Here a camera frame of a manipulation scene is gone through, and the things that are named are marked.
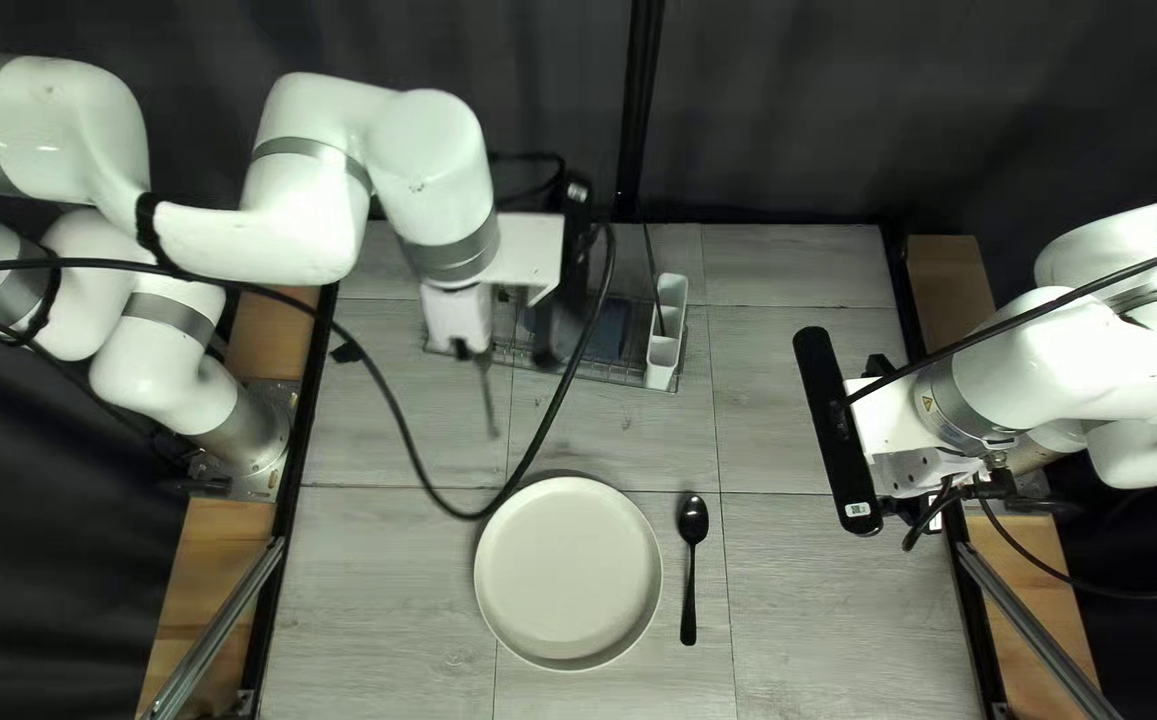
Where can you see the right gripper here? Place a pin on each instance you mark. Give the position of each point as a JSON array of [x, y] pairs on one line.
[[913, 475]]

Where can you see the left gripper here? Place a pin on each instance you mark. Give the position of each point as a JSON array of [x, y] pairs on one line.
[[456, 315]]

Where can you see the black fork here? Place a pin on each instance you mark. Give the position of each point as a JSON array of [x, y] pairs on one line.
[[487, 400]]

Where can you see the pale round plate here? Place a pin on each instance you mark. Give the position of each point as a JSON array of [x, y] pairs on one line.
[[568, 580]]

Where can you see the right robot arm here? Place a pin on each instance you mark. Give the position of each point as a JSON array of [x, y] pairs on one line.
[[1068, 360]]

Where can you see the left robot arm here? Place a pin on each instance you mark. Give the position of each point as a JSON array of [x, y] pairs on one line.
[[338, 200]]

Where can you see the dark blue cup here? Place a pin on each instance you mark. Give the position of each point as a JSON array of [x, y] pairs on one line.
[[613, 330]]

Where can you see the black knife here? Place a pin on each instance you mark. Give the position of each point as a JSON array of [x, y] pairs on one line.
[[650, 260]]

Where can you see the black spoon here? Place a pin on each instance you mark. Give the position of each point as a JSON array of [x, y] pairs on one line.
[[693, 520]]

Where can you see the white cutlery holder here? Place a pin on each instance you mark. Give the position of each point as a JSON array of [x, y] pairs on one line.
[[673, 350]]

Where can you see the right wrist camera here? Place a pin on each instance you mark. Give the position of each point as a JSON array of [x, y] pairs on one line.
[[833, 440]]

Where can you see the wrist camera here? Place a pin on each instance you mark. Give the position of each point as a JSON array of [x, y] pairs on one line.
[[573, 250], [833, 440]]

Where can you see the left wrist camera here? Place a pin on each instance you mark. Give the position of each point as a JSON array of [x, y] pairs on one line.
[[573, 250]]

